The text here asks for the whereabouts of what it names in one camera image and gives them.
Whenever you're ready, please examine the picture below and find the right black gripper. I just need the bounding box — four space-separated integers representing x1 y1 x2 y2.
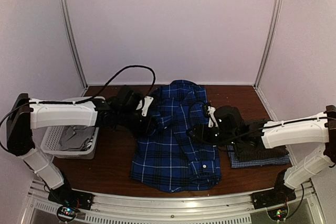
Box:
186 123 238 146

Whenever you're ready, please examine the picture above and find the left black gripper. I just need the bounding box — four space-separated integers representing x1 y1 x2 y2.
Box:
118 110 158 136

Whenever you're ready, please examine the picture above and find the blue plaid long sleeve shirt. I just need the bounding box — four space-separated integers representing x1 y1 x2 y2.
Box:
130 80 222 193

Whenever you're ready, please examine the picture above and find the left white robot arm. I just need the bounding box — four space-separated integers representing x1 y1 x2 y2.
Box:
1 86 156 205

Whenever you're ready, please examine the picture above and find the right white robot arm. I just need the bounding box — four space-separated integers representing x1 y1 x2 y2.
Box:
186 104 335 204

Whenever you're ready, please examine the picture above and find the light blue checked folded shirt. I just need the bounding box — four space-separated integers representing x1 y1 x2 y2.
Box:
228 152 290 168

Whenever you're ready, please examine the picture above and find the dark striped folded shirt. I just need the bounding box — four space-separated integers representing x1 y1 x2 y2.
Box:
228 120 289 162

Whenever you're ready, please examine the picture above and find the grey shirt in basket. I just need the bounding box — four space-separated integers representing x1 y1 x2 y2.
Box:
59 125 96 151

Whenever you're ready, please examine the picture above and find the white plastic laundry basket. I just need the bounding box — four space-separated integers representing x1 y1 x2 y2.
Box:
40 97 102 160

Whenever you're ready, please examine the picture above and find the right circuit board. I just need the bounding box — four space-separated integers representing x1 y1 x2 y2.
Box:
267 206 289 221

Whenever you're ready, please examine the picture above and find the circuit board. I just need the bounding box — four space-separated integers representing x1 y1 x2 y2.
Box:
267 206 289 221
56 206 79 222

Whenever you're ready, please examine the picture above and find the left circuit board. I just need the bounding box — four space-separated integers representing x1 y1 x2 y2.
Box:
56 206 79 222

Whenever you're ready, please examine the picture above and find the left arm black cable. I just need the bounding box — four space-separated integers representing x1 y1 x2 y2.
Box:
0 64 156 151

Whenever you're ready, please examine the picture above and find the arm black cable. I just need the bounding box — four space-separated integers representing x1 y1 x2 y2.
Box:
187 100 331 146
0 64 156 151

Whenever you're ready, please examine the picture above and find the front aluminium rail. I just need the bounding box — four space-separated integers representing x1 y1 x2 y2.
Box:
18 179 327 223

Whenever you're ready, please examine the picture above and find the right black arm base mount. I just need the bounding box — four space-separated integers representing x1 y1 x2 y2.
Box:
251 170 296 209

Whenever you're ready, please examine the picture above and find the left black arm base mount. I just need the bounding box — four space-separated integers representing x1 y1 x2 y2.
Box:
47 178 93 210

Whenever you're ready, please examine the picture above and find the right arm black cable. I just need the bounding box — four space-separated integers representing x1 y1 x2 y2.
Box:
187 100 331 146

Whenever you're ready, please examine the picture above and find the left aluminium frame post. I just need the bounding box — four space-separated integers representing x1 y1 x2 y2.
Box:
59 0 88 90

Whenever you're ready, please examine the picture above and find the aluminium frame post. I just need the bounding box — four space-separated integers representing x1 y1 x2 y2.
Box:
59 0 88 90
254 0 283 90

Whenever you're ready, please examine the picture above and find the right aluminium frame post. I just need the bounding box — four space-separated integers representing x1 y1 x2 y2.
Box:
254 0 283 90

